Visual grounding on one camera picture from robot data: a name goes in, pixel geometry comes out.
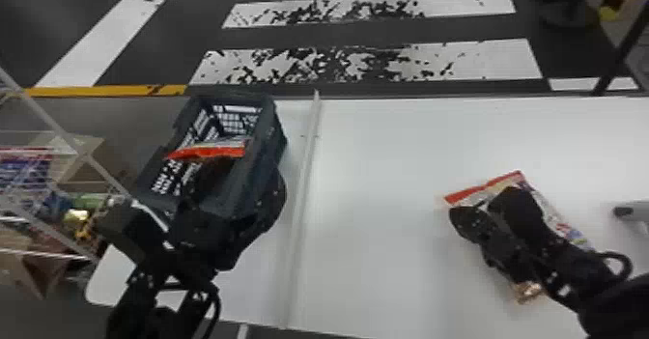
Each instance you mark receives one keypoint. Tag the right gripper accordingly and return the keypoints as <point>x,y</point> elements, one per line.
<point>563,270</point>

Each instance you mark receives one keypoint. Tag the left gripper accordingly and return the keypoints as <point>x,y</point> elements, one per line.
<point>228,219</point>

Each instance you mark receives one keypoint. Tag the white snack packet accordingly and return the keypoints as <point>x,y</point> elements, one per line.
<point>507,183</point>

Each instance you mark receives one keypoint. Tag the blue basket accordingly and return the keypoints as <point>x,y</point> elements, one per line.
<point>263,143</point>

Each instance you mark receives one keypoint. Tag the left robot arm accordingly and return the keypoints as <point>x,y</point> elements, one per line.
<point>147,300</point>

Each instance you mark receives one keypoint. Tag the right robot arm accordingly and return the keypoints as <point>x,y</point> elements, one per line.
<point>618,310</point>

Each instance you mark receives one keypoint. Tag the red snack packet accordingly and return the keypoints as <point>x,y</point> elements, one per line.
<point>208,151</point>

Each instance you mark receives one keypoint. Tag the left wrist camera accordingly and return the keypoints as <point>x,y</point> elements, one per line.
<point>129,229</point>

